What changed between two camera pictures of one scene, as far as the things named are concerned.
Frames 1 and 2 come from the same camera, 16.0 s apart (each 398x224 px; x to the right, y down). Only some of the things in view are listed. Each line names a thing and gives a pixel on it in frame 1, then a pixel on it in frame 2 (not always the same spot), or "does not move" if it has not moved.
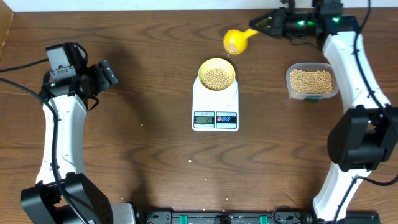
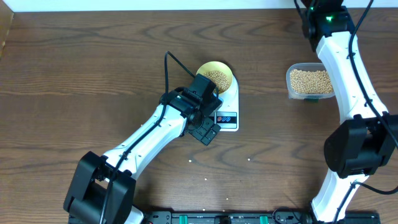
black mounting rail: [250, 217] does not move
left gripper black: [104, 81] -> [201, 134]
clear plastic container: [311, 81] does not move
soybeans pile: [316, 82] does not move
